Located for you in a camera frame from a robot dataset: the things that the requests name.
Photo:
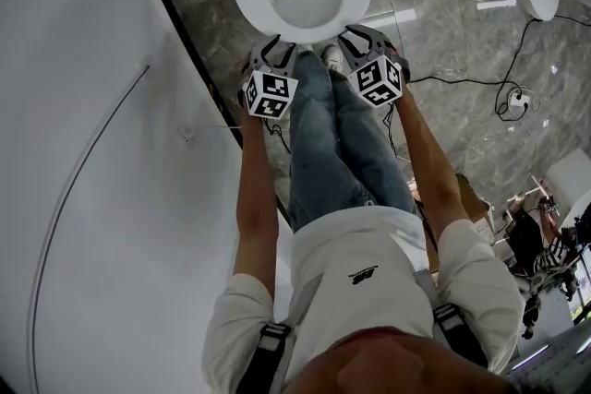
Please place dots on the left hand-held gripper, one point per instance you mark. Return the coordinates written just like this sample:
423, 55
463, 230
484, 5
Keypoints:
272, 87

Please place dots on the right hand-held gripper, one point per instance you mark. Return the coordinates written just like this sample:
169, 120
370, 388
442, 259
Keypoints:
376, 80

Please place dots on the person's left forearm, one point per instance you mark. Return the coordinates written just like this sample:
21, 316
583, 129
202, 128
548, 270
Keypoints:
254, 198

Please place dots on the person's right forearm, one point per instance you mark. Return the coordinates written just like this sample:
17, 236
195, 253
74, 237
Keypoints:
429, 161

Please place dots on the person's right white shoe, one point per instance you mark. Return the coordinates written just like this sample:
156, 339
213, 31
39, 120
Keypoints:
332, 57

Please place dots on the person's white shoe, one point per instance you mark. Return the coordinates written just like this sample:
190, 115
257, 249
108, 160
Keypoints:
303, 47
332, 57

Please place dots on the person's left white shoe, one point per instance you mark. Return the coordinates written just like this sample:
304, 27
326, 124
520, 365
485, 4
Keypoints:
303, 47

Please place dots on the person's blue jeans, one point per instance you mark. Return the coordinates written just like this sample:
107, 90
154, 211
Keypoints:
314, 143

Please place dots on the white power strip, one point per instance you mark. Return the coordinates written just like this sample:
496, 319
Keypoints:
517, 98

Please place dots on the flattened brown cardboard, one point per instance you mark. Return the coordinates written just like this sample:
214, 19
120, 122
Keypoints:
475, 207

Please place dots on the person's white shirt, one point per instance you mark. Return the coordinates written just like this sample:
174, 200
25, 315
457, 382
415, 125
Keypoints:
351, 244

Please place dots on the person's chin and neck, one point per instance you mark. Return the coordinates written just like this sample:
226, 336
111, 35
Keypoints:
397, 364

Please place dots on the small white wall clip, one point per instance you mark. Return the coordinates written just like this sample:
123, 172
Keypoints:
185, 134

